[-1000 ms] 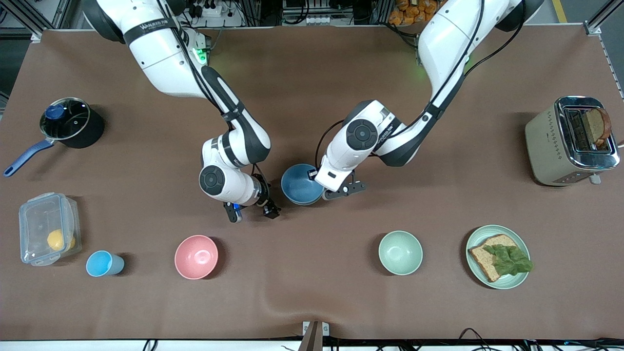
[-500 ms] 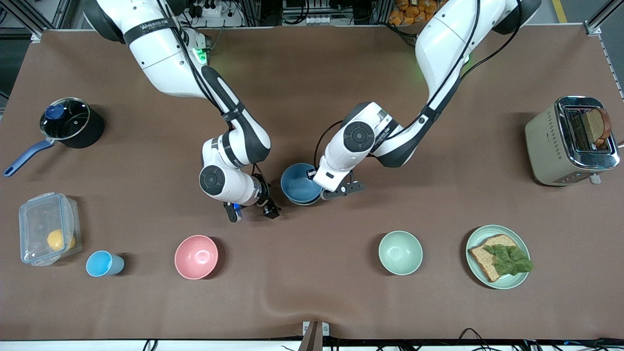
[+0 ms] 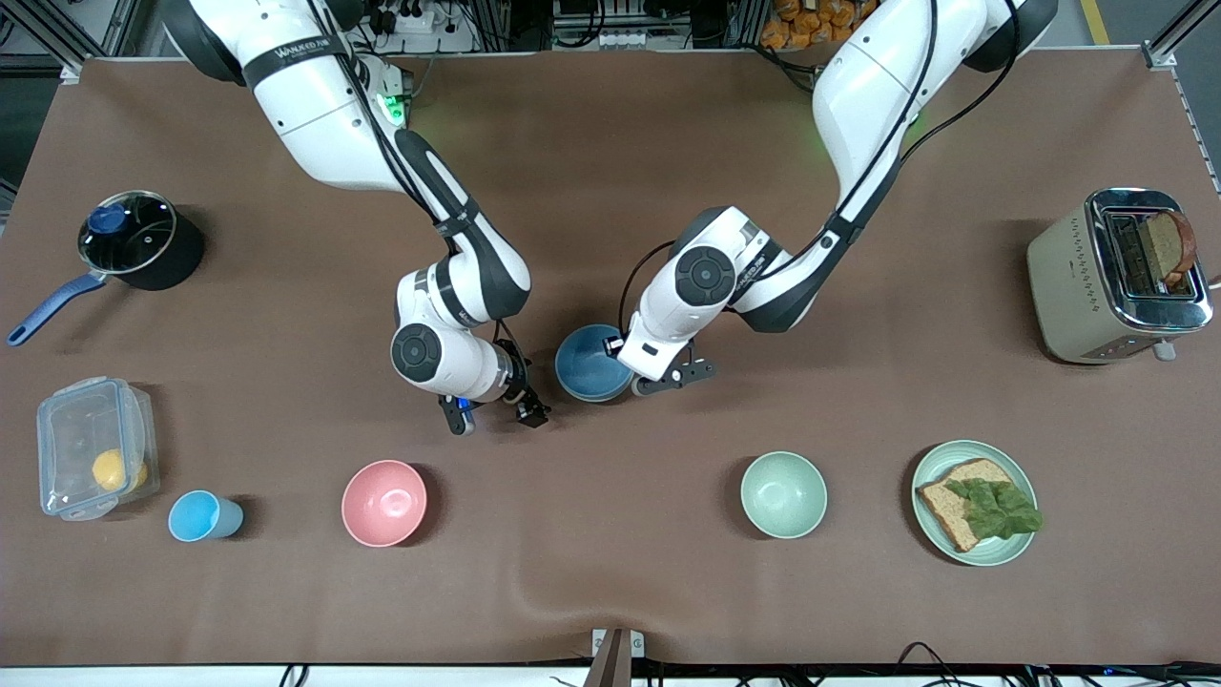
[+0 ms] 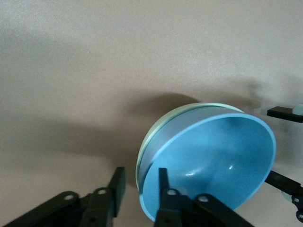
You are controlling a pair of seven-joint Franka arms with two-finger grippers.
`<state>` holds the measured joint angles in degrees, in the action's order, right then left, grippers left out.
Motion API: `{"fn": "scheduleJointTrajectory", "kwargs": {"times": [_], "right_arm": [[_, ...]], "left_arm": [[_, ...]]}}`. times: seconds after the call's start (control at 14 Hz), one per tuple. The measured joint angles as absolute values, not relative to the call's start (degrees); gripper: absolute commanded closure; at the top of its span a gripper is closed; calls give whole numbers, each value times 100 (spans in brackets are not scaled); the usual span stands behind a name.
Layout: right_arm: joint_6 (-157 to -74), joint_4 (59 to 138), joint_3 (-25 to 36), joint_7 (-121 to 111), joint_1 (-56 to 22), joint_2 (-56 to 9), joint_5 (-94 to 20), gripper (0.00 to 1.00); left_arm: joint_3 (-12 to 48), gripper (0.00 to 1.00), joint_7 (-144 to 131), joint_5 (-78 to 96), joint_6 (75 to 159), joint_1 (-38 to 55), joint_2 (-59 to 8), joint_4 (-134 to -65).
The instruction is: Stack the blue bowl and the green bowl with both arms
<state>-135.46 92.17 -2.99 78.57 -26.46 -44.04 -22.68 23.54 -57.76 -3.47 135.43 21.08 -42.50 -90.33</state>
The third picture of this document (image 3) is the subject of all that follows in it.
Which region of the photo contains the blue bowl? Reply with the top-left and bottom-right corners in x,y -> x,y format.
555,324 -> 635,398

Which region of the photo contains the pink bowl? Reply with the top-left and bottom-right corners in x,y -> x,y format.
341,460 -> 428,548

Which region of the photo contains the brown table cover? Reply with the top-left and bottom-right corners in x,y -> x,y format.
0,48 -> 1221,669

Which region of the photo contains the white socket strip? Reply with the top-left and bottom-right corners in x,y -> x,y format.
553,24 -> 688,52

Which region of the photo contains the blue plastic cup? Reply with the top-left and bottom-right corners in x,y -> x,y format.
168,489 -> 244,543

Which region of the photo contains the brown bread slice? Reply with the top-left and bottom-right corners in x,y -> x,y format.
916,458 -> 1014,554

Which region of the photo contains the white power strip with plugs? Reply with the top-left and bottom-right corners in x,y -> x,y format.
367,0 -> 478,54

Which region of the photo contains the orange snack packet pile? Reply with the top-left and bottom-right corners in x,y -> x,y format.
761,0 -> 874,51

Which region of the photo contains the green lettuce leaf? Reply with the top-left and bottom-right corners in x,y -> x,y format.
944,477 -> 1045,541

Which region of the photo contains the glass lid with blue knob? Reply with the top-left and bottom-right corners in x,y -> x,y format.
78,191 -> 178,276

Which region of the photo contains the green plate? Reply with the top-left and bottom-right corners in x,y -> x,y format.
911,440 -> 1039,568

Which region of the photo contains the yellow fruit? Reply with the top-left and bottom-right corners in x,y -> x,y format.
92,448 -> 150,493

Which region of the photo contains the clear plastic lidded container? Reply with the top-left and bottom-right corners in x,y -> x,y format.
36,377 -> 160,522

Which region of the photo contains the beige and chrome toaster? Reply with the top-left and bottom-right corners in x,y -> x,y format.
1027,188 -> 1214,365

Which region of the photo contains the toasted bread slice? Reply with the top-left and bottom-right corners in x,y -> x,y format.
1145,210 -> 1199,289

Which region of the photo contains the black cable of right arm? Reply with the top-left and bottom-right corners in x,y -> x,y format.
315,0 -> 526,368

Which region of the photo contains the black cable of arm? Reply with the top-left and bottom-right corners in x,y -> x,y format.
618,0 -> 1024,337
315,0 -> 526,368

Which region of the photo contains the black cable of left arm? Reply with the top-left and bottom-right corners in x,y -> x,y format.
618,0 -> 1024,337

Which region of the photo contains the metal table bracket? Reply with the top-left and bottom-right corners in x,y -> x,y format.
591,628 -> 646,659

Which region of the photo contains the brown wooden post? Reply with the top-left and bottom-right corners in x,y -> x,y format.
584,632 -> 623,687

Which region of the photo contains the black pot with blue handle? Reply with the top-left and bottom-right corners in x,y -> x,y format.
8,191 -> 206,346

